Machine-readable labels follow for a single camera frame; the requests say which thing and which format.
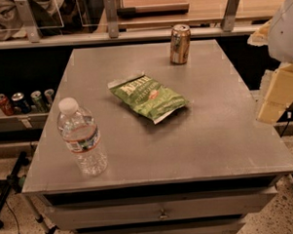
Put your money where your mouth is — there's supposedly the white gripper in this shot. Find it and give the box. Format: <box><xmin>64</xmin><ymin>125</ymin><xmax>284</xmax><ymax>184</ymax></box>
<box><xmin>247</xmin><ymin>0</ymin><xmax>293</xmax><ymax>124</ymax></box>

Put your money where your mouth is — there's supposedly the green jalapeno chip bag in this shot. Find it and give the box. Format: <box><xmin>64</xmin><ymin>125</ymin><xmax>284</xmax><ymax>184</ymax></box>
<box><xmin>108</xmin><ymin>74</ymin><xmax>188</xmax><ymax>125</ymax></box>

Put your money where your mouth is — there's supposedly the gold soda can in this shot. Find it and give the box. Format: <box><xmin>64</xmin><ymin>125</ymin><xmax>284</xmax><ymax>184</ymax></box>
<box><xmin>170</xmin><ymin>24</ymin><xmax>191</xmax><ymax>64</ymax></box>

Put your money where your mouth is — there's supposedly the upper grey drawer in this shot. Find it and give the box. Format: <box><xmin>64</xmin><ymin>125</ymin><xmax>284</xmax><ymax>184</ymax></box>
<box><xmin>47</xmin><ymin>186</ymin><xmax>277</xmax><ymax>230</ymax></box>

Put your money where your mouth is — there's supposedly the wooden board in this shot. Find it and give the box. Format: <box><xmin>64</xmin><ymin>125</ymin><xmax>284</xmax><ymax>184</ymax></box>
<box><xmin>117</xmin><ymin>0</ymin><xmax>190</xmax><ymax>18</ymax></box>

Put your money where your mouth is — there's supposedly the clear plastic water bottle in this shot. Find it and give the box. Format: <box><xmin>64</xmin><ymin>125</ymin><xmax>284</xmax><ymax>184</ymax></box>
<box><xmin>57</xmin><ymin>97</ymin><xmax>108</xmax><ymax>176</ymax></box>

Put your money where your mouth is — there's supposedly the silver soda can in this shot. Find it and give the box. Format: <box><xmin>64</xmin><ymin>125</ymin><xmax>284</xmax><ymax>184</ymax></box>
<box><xmin>44</xmin><ymin>89</ymin><xmax>55</xmax><ymax>105</ymax></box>

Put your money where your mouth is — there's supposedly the green soda can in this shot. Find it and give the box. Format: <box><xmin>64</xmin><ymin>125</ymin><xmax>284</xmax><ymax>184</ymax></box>
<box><xmin>30</xmin><ymin>91</ymin><xmax>48</xmax><ymax>113</ymax></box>

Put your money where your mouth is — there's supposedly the blue soda can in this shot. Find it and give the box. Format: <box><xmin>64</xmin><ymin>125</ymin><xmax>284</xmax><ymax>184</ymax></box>
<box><xmin>11</xmin><ymin>93</ymin><xmax>31</xmax><ymax>114</ymax></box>

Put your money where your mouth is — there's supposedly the grey cloth pile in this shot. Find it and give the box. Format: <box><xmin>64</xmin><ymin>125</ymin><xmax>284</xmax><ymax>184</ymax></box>
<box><xmin>0</xmin><ymin>0</ymin><xmax>64</xmax><ymax>41</ymax></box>

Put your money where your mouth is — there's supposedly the red soda can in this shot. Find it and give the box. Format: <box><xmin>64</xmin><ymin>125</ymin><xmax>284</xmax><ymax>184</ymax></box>
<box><xmin>0</xmin><ymin>94</ymin><xmax>15</xmax><ymax>116</ymax></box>

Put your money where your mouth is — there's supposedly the black tripod stand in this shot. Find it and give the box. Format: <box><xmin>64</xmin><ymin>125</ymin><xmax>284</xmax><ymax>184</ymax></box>
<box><xmin>0</xmin><ymin>152</ymin><xmax>29</xmax><ymax>229</ymax></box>

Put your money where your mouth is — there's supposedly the right metal bracket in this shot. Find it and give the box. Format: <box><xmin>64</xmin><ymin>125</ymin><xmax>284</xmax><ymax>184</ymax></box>
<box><xmin>220</xmin><ymin>0</ymin><xmax>239</xmax><ymax>31</ymax></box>

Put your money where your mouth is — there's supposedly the metal bracket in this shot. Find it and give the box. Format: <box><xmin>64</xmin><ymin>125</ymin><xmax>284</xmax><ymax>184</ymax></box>
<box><xmin>15</xmin><ymin>0</ymin><xmax>41</xmax><ymax>43</ymax></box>
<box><xmin>103</xmin><ymin>0</ymin><xmax>119</xmax><ymax>39</ymax></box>
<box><xmin>220</xmin><ymin>0</ymin><xmax>239</xmax><ymax>31</ymax></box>

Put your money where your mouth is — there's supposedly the middle metal bracket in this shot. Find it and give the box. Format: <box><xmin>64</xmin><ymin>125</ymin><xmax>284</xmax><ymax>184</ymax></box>
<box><xmin>103</xmin><ymin>0</ymin><xmax>119</xmax><ymax>39</ymax></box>

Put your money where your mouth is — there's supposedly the left metal bracket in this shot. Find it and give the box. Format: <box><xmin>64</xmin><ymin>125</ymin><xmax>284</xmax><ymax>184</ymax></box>
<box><xmin>15</xmin><ymin>0</ymin><xmax>41</xmax><ymax>43</ymax></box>

